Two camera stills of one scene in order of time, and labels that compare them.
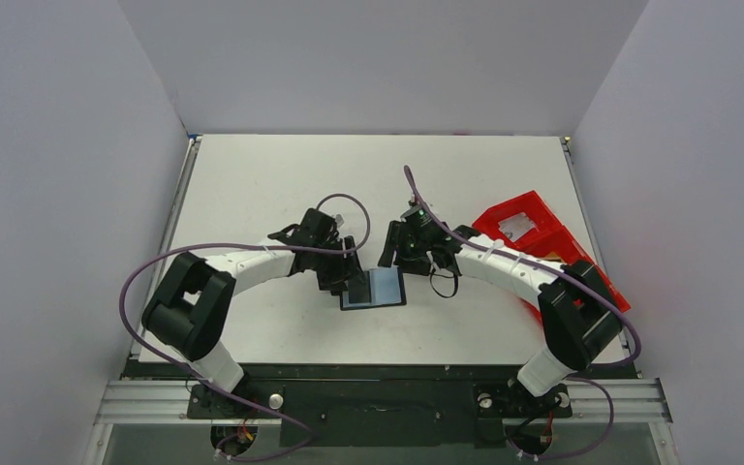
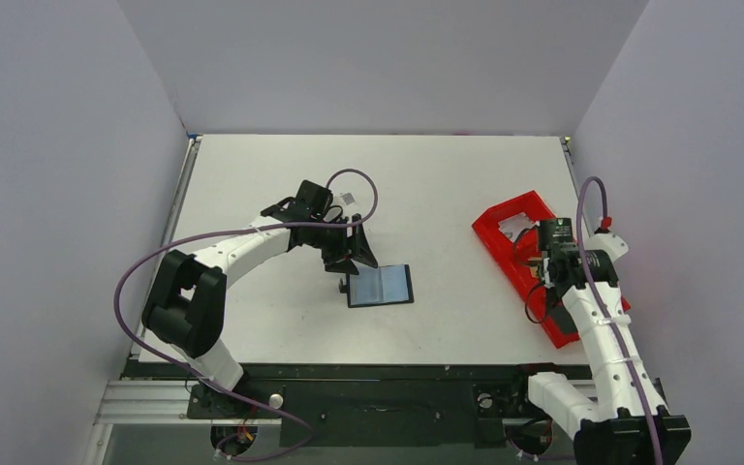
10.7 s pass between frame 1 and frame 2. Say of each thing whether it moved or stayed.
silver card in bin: stayed
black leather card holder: stayed
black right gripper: moved
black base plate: stayed
